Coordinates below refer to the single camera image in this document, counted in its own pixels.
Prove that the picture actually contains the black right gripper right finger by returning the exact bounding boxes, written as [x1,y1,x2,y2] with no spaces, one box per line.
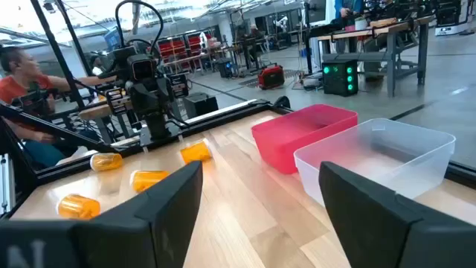
[318,161,476,268]

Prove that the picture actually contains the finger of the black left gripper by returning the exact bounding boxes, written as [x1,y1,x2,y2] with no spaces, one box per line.
[127,80,149,115]
[148,77,171,112]

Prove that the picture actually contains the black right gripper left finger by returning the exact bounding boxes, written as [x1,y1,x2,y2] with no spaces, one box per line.
[0,160,204,268]

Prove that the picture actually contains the orange medicine bottle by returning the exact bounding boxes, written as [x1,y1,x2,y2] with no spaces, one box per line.
[179,138,213,165]
[89,152,124,173]
[129,170,171,193]
[57,194,101,220]

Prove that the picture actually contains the red storage bin shelf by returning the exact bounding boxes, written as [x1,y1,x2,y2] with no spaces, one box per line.
[158,33,213,71]

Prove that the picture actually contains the clear plastic bin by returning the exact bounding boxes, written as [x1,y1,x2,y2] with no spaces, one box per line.
[293,118,457,206]

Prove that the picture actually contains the red plastic bin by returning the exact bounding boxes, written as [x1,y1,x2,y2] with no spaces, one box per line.
[251,103,359,175]

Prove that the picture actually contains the black box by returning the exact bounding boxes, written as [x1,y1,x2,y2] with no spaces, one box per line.
[182,92,219,119]

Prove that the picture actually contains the person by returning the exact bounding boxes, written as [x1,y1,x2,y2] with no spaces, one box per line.
[0,46,118,168]
[334,0,364,20]

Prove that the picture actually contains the red black device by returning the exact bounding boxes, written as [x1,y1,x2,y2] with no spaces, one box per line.
[257,63,286,91]

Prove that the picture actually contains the black computer green lights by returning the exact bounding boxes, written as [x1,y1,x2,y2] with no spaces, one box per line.
[321,58,359,98]

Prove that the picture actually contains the grey metal workbench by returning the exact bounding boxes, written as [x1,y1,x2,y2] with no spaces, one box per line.
[317,14,437,99]

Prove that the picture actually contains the white black machine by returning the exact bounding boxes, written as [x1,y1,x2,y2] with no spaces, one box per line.
[434,0,470,37]

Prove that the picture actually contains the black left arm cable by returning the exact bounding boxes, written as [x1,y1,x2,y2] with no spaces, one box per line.
[115,0,165,63]

